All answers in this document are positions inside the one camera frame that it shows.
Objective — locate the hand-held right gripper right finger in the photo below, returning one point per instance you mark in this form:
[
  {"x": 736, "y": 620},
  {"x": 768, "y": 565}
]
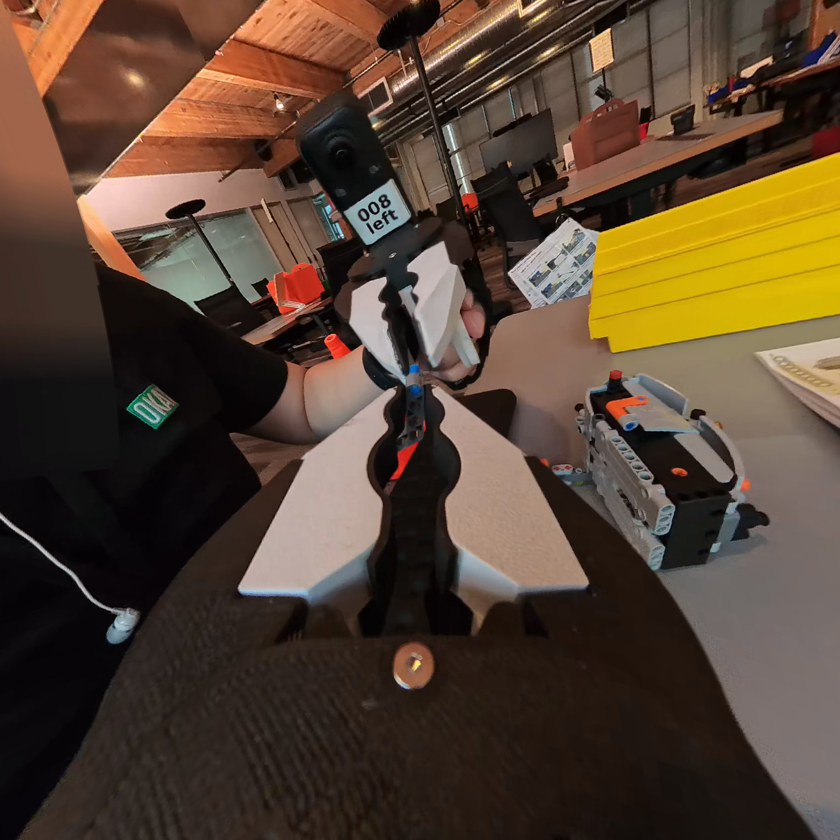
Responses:
[{"x": 518, "y": 525}]

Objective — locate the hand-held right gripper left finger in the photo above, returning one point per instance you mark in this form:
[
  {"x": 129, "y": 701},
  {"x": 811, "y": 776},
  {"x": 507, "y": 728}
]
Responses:
[{"x": 308, "y": 525}]

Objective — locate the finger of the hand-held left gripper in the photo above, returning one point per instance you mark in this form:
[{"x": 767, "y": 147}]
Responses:
[
  {"x": 439, "y": 308},
  {"x": 371, "y": 321}
]

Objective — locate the brick arm with orange claws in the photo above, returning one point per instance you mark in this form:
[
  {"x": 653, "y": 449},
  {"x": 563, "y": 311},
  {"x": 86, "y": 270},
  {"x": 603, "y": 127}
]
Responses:
[{"x": 410, "y": 410}]

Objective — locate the grey brick toy robot body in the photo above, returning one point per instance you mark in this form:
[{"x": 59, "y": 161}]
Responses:
[{"x": 663, "y": 472}]

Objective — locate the white instruction booklet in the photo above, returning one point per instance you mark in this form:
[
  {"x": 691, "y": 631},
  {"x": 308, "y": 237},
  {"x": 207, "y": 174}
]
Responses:
[{"x": 807, "y": 380}]

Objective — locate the person's left forearm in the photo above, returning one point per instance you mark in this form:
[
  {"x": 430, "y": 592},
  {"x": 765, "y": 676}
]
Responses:
[{"x": 315, "y": 400}]

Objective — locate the grey desk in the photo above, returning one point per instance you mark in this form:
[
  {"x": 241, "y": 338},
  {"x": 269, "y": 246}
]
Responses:
[{"x": 754, "y": 623}]

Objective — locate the person's left hand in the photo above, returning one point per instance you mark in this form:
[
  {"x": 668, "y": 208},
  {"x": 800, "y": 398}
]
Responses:
[{"x": 474, "y": 321}]

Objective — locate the orange traffic cone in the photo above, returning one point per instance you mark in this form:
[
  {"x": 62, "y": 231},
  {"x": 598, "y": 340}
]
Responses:
[{"x": 337, "y": 346}]

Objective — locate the orange plastic crate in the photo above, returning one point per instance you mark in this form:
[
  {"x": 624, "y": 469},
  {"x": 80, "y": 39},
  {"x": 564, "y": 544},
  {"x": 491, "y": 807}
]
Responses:
[{"x": 298, "y": 289}]

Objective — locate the black floor lamp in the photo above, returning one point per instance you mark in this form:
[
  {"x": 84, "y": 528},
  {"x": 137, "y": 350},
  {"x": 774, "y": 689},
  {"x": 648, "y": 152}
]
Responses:
[
  {"x": 430, "y": 98},
  {"x": 203, "y": 243}
]

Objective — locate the printed paper sheet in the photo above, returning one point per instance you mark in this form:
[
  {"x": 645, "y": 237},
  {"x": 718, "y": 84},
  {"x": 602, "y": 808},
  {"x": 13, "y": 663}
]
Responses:
[{"x": 551, "y": 266}]

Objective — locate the black office chair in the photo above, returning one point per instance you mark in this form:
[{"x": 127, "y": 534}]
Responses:
[{"x": 508, "y": 210}]

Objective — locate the person in black shirt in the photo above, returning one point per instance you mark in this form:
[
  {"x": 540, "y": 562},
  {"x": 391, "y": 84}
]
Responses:
[{"x": 164, "y": 426}]

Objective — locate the black computer monitor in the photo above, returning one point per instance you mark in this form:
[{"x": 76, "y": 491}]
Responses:
[{"x": 518, "y": 141}]

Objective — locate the brown carry bag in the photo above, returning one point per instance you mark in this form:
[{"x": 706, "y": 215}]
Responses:
[{"x": 604, "y": 134}]

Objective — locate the long wooden table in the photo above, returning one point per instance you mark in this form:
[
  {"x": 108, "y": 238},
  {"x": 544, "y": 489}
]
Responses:
[{"x": 656, "y": 157}]

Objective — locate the yellow plastic bin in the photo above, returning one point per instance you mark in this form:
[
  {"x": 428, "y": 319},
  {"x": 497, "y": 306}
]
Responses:
[{"x": 722, "y": 262}]

